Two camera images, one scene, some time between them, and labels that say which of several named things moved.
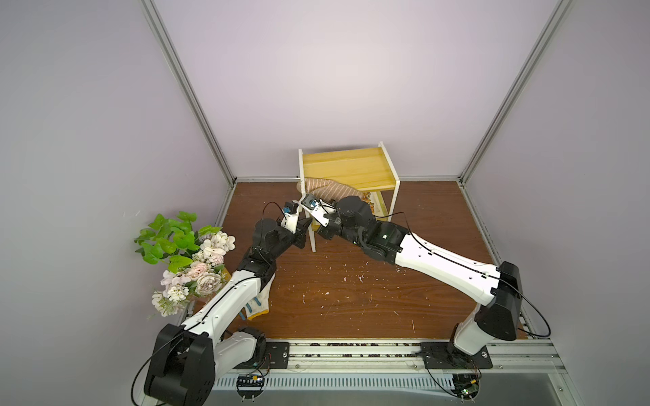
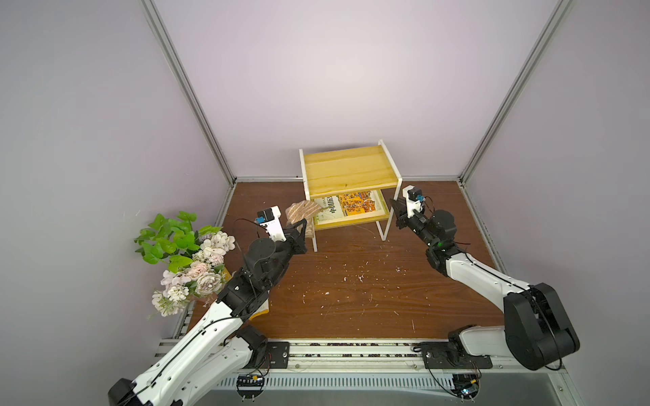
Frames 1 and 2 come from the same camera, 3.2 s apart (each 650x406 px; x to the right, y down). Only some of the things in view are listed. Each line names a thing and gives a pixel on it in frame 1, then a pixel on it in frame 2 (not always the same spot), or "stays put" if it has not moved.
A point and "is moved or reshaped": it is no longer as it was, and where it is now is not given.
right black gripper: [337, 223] → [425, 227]
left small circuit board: [250, 386] stays put
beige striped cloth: [327, 190] is moved or reshaped
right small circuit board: [467, 386] stays put
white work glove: [258, 305] stays put
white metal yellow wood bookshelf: [369, 171] stays put
